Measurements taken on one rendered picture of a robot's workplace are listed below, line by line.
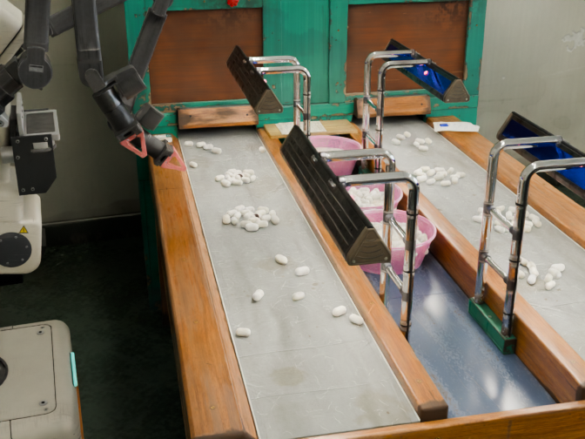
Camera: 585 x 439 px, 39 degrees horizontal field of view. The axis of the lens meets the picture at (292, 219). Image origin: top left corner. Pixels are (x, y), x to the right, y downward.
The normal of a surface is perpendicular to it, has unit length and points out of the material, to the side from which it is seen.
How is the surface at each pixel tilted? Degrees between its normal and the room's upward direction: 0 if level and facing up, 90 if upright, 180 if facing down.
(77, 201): 90
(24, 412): 0
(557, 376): 90
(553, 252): 0
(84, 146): 90
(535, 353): 90
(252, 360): 0
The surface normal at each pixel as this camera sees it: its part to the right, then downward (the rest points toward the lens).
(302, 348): 0.00, -0.92
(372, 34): 0.21, 0.39
